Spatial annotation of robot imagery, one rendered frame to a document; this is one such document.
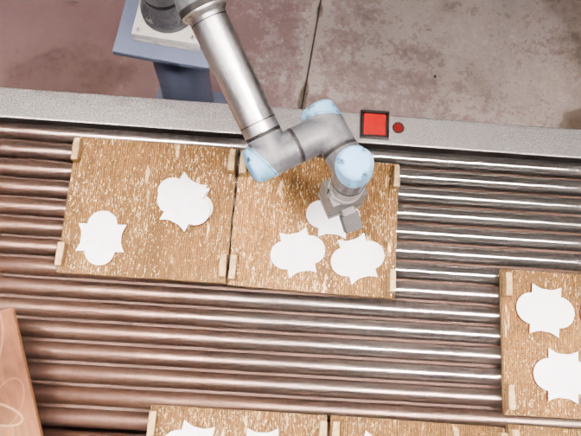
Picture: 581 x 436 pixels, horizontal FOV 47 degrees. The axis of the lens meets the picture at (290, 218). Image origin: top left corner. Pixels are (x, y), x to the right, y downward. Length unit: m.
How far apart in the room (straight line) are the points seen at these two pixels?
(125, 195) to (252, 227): 0.32
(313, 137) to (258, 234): 0.41
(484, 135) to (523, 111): 1.15
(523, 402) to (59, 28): 2.30
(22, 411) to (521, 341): 1.16
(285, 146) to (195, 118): 0.51
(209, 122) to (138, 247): 0.38
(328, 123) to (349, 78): 1.55
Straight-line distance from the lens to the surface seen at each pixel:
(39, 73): 3.00
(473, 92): 2.99
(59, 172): 1.81
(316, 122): 1.36
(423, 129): 1.84
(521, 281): 1.78
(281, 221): 1.69
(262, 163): 1.33
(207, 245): 1.68
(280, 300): 1.67
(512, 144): 1.90
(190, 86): 2.20
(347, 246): 1.68
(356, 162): 1.31
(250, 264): 1.66
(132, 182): 1.74
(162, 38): 1.92
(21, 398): 1.61
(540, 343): 1.78
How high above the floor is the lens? 2.57
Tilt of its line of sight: 75 degrees down
